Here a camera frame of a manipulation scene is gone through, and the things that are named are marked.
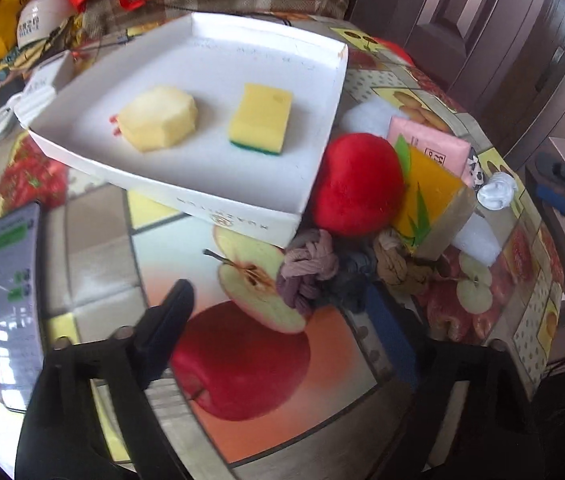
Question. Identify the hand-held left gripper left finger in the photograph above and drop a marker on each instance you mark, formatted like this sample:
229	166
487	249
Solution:
165	327

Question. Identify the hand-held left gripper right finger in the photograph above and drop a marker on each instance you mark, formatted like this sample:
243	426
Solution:
392	332

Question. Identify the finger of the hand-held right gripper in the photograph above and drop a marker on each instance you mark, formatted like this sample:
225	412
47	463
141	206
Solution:
554	200

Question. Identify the white foam piece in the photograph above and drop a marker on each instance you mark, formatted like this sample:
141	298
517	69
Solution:
367	117
479	240

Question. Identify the black white scrunchie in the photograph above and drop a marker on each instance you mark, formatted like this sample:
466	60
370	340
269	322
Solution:
474	170

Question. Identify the pink tissue pack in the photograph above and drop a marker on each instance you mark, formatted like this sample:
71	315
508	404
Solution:
432	145

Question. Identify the red plush apple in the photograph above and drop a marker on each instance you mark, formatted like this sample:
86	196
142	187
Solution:
357	185

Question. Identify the white cardboard box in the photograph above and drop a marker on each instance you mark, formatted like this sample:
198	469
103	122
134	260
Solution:
212	60

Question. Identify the smartphone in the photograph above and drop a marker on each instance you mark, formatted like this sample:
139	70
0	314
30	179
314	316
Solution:
15	300

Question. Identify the brown door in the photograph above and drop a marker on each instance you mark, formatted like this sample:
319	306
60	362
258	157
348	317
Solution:
487	35

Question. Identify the pale yellow foam block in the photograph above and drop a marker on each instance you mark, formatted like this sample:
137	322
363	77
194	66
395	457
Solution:
160	117

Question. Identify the red printed bag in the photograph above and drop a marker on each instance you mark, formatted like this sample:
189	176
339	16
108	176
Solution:
395	50

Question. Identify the yellow green sponge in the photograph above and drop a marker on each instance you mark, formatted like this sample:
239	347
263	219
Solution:
260	120

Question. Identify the white power bank with display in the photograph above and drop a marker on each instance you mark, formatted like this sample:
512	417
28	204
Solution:
47	85

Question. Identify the black charger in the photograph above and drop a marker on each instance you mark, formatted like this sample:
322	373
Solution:
7	99

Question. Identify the white helmet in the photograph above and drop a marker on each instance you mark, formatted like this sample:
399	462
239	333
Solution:
45	17

